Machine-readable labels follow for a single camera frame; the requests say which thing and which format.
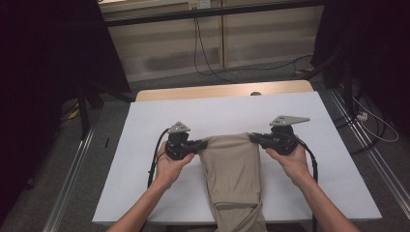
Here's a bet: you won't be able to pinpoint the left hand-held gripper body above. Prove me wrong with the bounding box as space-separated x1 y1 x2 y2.
164 121 198 161

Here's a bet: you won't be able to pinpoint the white wall socket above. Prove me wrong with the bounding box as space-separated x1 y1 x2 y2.
188 0 212 10

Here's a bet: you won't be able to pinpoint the black wall cable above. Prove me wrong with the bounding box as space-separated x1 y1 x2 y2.
195 17 238 84
192 16 315 77

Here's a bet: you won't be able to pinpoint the black floor cable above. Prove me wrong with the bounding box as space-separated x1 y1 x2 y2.
333 105 388 156

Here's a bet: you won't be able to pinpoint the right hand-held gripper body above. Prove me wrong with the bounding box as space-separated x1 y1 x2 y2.
265 115 311 156

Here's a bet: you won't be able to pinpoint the white floor cable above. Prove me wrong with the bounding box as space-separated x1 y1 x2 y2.
351 96 400 143

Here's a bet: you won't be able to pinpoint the white table cover board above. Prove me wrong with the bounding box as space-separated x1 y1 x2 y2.
91 91 383 225

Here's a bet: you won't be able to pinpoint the beige pants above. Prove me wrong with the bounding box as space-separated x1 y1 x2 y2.
196 131 269 232

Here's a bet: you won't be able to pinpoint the right hand-held gripper cable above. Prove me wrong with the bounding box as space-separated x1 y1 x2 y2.
296 138 319 232

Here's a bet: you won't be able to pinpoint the person's right hand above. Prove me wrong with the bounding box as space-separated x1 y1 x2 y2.
265 144 313 189

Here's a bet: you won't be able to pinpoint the left hand-held gripper cable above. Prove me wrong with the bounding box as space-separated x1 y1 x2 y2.
147 128 171 189

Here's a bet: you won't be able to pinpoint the black metal stand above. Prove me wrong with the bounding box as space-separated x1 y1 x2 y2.
303 51 356 120
76 80 133 141

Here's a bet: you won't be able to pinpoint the black curtain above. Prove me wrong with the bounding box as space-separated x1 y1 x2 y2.
310 0 410 136
0 0 132 223

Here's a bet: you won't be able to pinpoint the person's left hand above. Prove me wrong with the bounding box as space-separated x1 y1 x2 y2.
155 141 196 191

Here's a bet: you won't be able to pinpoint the black horizontal bar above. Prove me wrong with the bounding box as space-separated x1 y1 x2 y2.
102 0 325 28

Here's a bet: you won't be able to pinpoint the aluminium floor rail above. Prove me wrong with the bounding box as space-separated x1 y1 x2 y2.
327 86 410 220
43 124 96 232

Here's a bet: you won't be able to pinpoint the hand-held gripper cable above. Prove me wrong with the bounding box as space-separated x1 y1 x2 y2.
296 138 319 232
147 128 171 189

